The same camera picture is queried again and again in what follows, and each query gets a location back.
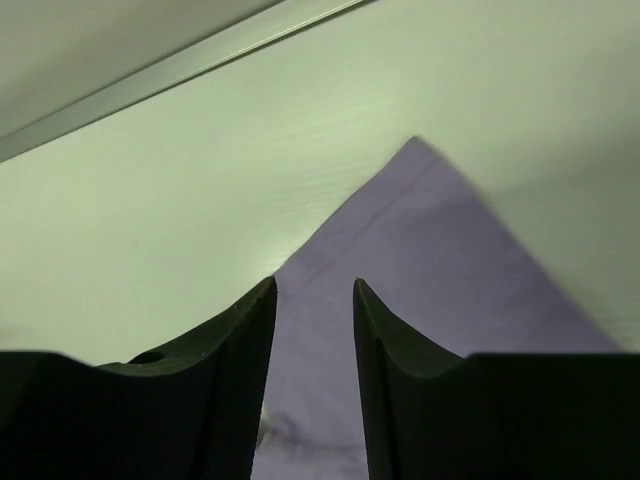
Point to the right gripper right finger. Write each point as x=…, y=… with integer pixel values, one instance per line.
x=431, y=414

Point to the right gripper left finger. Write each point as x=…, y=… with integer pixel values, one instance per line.
x=187, y=409

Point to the purple t shirt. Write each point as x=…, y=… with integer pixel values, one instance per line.
x=418, y=234

